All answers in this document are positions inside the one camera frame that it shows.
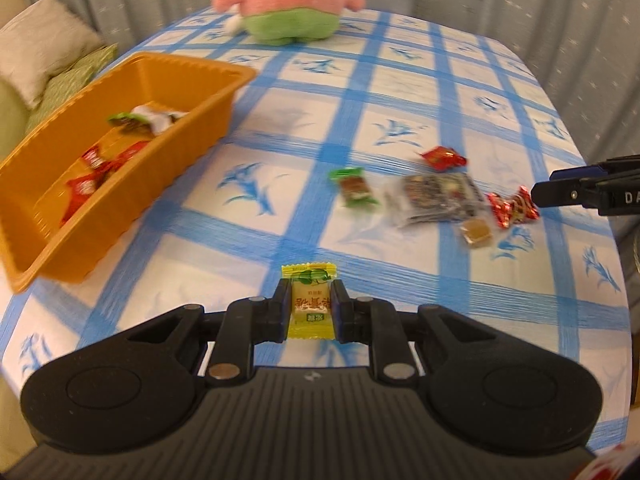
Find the green covered sofa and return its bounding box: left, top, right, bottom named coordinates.
left=0, top=80, right=31, bottom=161

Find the dark red candy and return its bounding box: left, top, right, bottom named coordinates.
left=486, top=186, right=541, bottom=230

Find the red white packet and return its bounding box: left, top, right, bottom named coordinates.
left=575, top=442, right=640, bottom=480

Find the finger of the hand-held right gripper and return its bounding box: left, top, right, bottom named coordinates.
left=550, top=155, right=640, bottom=182
left=531, top=180, right=601, bottom=208

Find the large red snack packet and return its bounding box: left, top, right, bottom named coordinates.
left=60, top=170, right=113, bottom=226

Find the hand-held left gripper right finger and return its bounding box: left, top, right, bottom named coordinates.
left=332, top=280, right=501, bottom=386

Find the green red small candy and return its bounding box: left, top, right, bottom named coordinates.
left=327, top=166, right=381, bottom=211

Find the clear packet of dark snack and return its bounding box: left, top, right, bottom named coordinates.
left=382, top=174, right=483, bottom=228

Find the red twisted candy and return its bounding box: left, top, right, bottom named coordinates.
left=80, top=144, right=108, bottom=171

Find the orange plastic tray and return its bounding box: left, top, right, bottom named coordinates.
left=0, top=51, right=258, bottom=295

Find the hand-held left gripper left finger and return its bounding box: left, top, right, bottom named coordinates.
left=127, top=278, right=293, bottom=387

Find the brown candy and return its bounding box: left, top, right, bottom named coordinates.
left=459, top=217, right=496, bottom=251

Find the pink starfish plush toy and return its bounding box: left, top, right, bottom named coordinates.
left=211, top=0, right=366, bottom=46

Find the beige cushion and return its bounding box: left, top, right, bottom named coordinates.
left=0, top=0, right=103, bottom=110

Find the green zigzag cushion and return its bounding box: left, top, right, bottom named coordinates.
left=25, top=42, right=120, bottom=136

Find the silver green snack packet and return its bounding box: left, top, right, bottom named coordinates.
left=107, top=101, right=191, bottom=136

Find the yellow candy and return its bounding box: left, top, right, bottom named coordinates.
left=281, top=262, right=338, bottom=341

